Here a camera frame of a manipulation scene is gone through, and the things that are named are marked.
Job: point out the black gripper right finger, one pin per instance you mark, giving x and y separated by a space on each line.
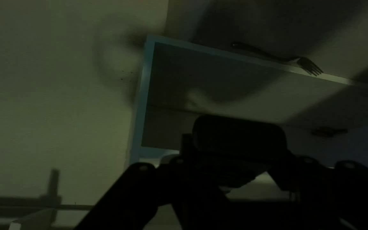
346 192

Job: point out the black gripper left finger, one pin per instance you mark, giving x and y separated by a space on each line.
137 196

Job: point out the grey metal stand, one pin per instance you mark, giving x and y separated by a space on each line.
54 187

